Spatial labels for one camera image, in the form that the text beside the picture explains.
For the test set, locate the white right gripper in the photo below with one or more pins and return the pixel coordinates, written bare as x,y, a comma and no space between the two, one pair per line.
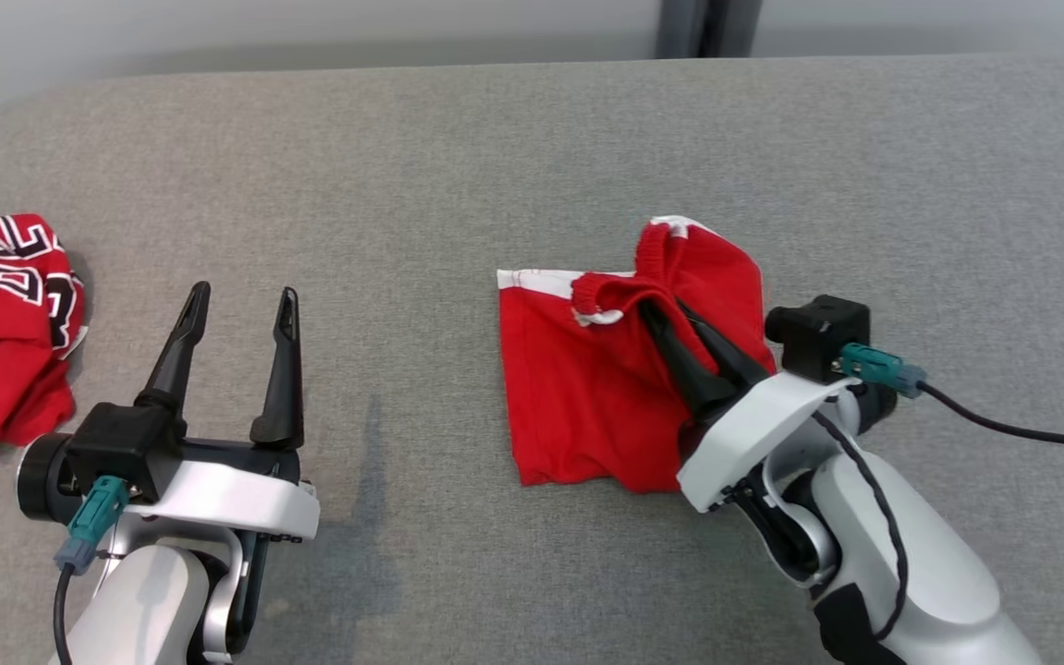
754,425

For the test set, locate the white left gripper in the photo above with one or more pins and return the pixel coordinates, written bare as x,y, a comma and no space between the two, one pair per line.
236,503

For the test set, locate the red shorts with white trim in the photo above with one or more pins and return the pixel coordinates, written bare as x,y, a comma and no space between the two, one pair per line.
578,397

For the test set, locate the red and white jersey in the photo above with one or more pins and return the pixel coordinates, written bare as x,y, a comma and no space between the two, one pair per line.
15,369

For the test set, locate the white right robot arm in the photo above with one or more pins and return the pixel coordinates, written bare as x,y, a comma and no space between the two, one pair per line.
938,573

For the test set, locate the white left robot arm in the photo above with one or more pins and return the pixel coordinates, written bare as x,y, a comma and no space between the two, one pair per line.
139,600

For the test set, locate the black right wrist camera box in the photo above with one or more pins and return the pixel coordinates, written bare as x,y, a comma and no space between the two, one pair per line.
818,332

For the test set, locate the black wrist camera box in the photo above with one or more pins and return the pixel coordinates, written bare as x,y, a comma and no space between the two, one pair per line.
116,443
818,332

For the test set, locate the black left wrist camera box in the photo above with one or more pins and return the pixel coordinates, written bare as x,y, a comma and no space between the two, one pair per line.
116,443

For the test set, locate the grey metal partition post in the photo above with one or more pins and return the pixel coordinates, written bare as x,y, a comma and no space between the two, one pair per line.
707,28

